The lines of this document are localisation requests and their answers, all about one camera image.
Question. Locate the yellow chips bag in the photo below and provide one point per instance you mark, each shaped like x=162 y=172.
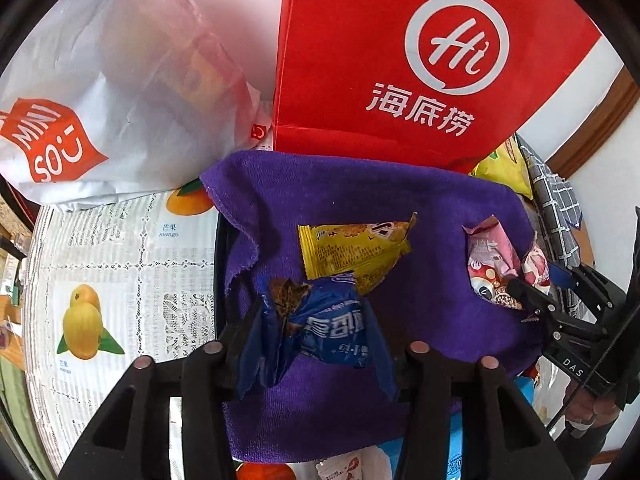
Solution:
x=510 y=170

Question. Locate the red paper bag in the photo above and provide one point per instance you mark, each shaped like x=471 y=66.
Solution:
x=350 y=60

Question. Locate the small pink white packet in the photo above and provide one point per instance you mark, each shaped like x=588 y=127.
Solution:
x=535 y=267

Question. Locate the yellow snack packet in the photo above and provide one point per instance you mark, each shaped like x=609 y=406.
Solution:
x=350 y=255

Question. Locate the person's right hand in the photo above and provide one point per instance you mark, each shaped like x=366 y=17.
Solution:
x=582 y=412

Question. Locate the pale pink packet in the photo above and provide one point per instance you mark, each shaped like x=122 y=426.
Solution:
x=340 y=470

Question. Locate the blue tissue pack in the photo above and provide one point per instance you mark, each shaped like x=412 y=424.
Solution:
x=460 y=460

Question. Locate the pink mushroom print packet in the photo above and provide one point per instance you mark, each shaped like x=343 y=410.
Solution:
x=487 y=260

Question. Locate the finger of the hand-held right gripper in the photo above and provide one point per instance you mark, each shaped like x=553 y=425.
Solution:
x=530 y=300
x=560 y=274

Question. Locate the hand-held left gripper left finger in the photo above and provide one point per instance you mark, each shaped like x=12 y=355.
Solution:
x=210 y=385

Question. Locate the purple towel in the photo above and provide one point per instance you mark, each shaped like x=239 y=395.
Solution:
x=440 y=220

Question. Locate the blue cookie packet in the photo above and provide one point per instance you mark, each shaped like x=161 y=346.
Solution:
x=330 y=330

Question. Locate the white plastic bag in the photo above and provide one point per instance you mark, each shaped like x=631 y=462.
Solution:
x=125 y=85

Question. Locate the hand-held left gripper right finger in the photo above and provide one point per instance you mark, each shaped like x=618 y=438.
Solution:
x=430 y=375

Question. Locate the brown wooden door frame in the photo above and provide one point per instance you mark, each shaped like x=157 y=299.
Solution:
x=610 y=115

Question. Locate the grey checked folded cloth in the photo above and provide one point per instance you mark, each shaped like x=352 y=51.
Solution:
x=555 y=195

